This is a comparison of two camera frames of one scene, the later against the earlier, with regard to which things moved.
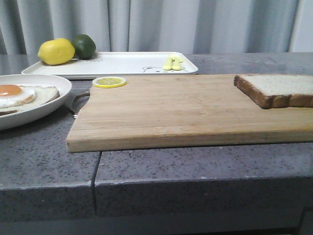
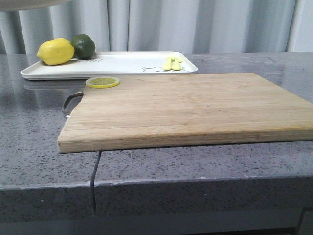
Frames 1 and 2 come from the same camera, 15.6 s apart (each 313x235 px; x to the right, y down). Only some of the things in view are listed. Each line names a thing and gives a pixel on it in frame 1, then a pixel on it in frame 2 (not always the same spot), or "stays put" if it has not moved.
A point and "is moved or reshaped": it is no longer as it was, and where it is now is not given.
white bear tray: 114,64 stays put
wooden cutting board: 153,111 is moved or reshaped
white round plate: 34,115 to 18,5
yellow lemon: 56,51 stays put
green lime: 85,47 stays put
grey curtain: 193,26 stays put
